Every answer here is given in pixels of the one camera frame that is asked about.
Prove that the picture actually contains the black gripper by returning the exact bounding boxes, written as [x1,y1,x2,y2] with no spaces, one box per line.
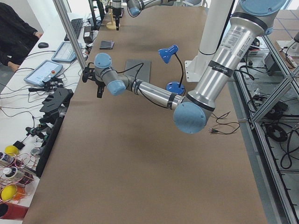
[113,7,121,30]
[95,80,106,98]

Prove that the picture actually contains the grey laptop computer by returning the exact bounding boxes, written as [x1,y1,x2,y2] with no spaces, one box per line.
[124,59,151,83]

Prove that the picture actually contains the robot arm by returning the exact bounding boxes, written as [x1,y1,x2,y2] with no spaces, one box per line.
[112,0,175,30]
[94,0,285,134]

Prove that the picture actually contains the wooden mug tree stand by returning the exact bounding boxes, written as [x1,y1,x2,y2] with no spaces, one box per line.
[106,0,121,30]

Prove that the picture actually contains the folded grey cloth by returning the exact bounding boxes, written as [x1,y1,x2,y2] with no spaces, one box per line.
[99,40,114,49]

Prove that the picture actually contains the black power adapter box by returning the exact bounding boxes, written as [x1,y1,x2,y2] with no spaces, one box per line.
[83,26,93,44]

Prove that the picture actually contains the black keyboard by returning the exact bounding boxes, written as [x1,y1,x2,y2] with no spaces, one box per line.
[67,18,83,39]

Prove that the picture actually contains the black tool rack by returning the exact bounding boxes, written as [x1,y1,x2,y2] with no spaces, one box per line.
[26,88,73,178]

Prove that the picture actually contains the far teach pendant tablet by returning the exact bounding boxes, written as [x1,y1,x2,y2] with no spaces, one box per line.
[51,42,77,63]

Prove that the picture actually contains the teach pendant tablet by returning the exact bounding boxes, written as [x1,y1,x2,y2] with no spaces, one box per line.
[23,60,63,85]
[51,42,77,63]

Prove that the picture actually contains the near teach pendant tablet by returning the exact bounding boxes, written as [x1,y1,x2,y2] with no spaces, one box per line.
[23,60,63,85]

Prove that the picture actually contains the black computer mouse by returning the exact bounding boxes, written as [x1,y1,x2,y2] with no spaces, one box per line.
[37,42,49,49]

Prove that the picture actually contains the blue desk lamp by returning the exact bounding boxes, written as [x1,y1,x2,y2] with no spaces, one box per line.
[158,44,185,96]

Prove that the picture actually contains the person in black clothes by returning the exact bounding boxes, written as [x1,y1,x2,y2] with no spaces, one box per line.
[0,3,43,72]

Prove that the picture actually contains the yellow ball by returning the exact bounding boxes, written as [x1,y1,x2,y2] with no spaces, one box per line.
[5,145,19,156]

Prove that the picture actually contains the yellow lemon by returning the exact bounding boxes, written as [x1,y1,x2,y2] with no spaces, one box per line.
[0,185,17,201]

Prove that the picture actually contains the aluminium frame post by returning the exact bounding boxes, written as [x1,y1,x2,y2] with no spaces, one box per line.
[53,0,86,71]

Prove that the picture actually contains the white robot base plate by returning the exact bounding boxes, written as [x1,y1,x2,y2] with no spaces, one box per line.
[185,58,208,82]

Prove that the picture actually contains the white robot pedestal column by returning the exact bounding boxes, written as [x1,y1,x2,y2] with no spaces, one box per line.
[199,0,235,56]

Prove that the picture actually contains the black lamp power cable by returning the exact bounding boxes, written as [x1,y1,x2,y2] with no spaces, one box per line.
[207,112,241,135]

